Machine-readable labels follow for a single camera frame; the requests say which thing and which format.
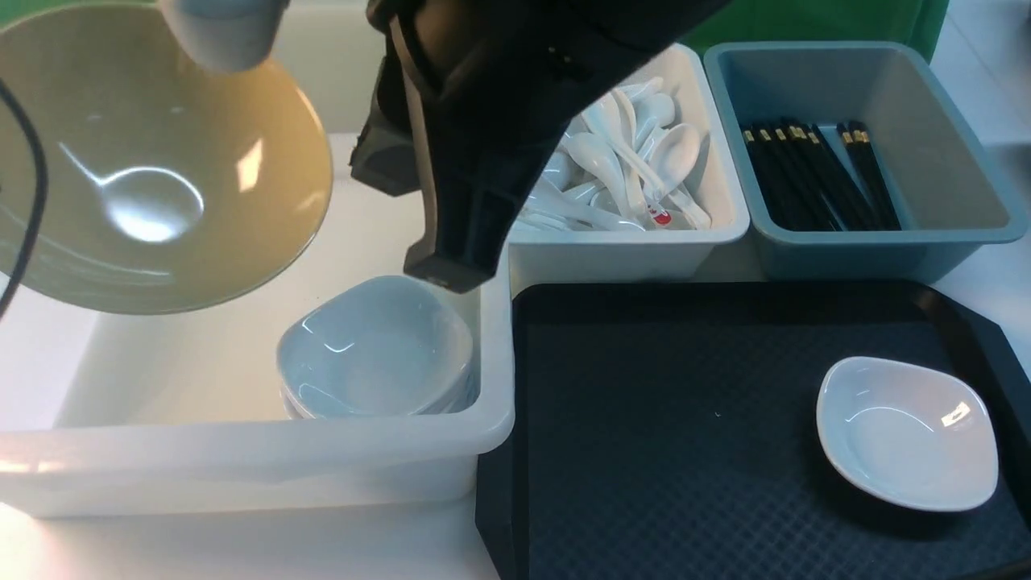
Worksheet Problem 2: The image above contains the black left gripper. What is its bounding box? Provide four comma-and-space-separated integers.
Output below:
350, 1, 724, 293

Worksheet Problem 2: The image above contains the yellow noodle bowl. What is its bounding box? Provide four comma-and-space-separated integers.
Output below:
2, 43, 333, 315

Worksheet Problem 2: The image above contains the white square side dish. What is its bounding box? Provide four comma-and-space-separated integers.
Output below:
814, 356, 1000, 513

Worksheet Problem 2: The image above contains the pile of white spoons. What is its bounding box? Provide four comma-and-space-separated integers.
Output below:
516, 77, 712, 231

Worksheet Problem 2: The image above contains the small white plastic bin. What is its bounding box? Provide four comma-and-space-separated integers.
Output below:
507, 44, 750, 288

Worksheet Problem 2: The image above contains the stack of white dishes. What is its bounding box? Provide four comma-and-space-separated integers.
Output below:
276, 275, 474, 419

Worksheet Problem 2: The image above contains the bundle of black chopsticks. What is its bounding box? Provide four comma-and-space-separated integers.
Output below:
741, 118, 903, 232

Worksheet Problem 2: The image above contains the black textured serving tray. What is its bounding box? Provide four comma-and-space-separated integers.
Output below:
475, 280, 1029, 579

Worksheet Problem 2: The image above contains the green backdrop cloth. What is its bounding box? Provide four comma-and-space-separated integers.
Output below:
2, 1, 947, 86

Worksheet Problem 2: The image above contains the large white plastic tub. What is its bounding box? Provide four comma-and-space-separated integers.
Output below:
2, 102, 516, 518

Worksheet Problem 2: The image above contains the grey-blue plastic bin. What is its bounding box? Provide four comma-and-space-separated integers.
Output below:
703, 41, 1028, 285

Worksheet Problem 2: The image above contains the black cable left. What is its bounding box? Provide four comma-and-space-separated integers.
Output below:
0, 77, 49, 319

